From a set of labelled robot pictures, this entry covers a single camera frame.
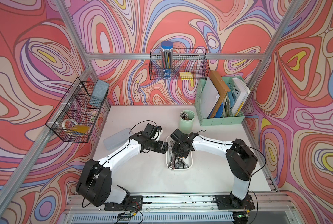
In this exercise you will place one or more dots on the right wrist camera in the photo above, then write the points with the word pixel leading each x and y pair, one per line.
pixel 178 136

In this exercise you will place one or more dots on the brown cardboard folder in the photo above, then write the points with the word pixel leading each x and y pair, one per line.
pixel 221 88

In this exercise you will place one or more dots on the grey sponge block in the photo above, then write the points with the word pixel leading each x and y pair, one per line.
pixel 100 90

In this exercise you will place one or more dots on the translucent box lid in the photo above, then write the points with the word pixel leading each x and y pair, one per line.
pixel 117 140

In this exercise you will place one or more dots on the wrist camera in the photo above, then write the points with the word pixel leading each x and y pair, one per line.
pixel 178 136
pixel 153 132

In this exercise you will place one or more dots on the black wire basket left wall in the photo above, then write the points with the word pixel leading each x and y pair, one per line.
pixel 76 104

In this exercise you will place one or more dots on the green cup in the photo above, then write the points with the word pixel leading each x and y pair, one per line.
pixel 186 125

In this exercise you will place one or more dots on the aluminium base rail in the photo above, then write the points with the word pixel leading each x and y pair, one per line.
pixel 188 208

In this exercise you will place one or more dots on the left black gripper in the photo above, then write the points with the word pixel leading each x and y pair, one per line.
pixel 158 148

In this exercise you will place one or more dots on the green file organizer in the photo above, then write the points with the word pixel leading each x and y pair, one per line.
pixel 219 120

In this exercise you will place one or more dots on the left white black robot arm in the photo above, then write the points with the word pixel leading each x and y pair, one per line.
pixel 95 183

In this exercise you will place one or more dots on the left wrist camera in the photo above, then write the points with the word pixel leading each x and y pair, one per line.
pixel 153 132

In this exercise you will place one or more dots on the white paper folder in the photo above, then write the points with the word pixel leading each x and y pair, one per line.
pixel 209 98

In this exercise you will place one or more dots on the black wire basket wall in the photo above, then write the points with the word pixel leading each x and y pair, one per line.
pixel 76 104
pixel 184 60

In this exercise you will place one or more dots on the clear tape roll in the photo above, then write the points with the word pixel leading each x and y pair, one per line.
pixel 69 123

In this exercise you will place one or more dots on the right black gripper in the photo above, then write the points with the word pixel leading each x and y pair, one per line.
pixel 184 155

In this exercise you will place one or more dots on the white book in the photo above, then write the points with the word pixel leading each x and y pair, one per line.
pixel 240 93

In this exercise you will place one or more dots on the small silver wrench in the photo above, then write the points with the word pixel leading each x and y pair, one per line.
pixel 171 165

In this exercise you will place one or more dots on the drill bits in cup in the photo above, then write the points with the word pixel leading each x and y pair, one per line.
pixel 184 115

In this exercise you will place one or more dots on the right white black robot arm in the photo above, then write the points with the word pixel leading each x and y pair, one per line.
pixel 242 161

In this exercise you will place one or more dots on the yellow pad in basket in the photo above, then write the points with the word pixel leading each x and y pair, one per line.
pixel 79 130

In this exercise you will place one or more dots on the blue lid pencil tube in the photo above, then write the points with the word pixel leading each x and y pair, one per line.
pixel 167 58

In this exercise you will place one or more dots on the white plastic storage box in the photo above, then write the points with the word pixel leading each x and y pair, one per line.
pixel 175 162

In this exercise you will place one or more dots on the yellow sticky notes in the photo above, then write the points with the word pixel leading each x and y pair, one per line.
pixel 185 76

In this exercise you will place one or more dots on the black wire basket back wall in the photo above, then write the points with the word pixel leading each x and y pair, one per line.
pixel 184 60

